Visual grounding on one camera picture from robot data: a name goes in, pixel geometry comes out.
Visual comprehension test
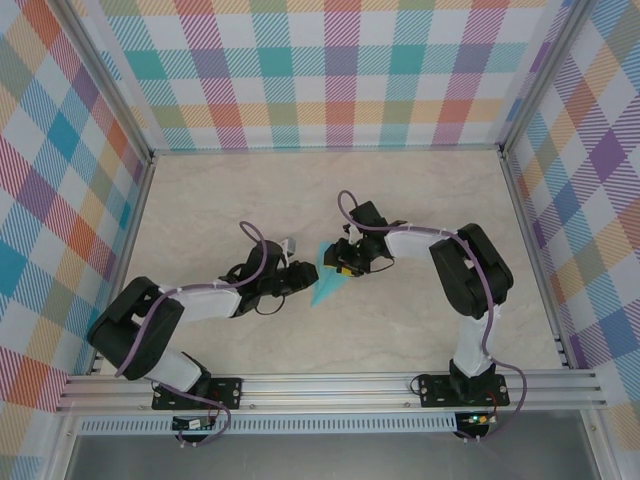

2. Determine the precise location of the light blue cloth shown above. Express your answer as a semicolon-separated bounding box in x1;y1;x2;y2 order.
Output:
309;241;351;309

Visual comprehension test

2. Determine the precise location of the grey metal panel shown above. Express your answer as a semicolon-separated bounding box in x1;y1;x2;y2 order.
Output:
64;433;601;480

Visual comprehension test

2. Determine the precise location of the purple cable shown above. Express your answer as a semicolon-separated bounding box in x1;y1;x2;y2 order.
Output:
338;189;529;444
114;221;296;448

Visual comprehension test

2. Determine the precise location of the thin aluminium rail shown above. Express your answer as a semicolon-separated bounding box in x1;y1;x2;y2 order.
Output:
149;143;504;157

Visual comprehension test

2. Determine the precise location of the wide aluminium mounting rail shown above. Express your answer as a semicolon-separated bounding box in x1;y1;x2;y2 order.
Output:
55;368;609;414

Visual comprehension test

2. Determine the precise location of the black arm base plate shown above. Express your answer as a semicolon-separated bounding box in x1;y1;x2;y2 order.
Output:
418;372;510;408
152;377;245;411

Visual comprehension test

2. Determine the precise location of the slotted white cable duct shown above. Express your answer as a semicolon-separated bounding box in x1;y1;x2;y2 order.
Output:
79;412;459;435

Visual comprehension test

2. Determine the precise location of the aluminium side rail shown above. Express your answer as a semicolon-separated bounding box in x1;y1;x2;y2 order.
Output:
497;144;574;371
89;152;159;376

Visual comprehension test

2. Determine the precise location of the aluminium frame post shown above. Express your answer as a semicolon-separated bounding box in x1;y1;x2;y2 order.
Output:
499;0;596;151
49;0;156;161

